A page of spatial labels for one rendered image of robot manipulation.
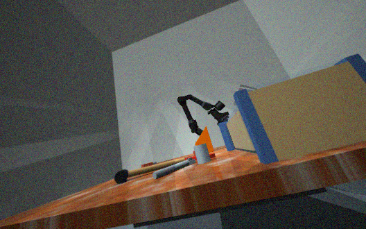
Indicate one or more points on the grey metal rod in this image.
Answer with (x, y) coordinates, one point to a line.
(173, 168)

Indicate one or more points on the grey cylinder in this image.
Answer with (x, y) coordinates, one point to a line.
(202, 153)

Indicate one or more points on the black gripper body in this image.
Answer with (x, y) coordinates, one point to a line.
(220, 118)

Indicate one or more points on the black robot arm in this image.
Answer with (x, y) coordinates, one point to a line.
(207, 106)

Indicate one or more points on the red flat bar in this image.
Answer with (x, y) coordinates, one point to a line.
(211, 156)

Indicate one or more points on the clear-panelled guard cubby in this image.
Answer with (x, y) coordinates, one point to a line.
(314, 110)

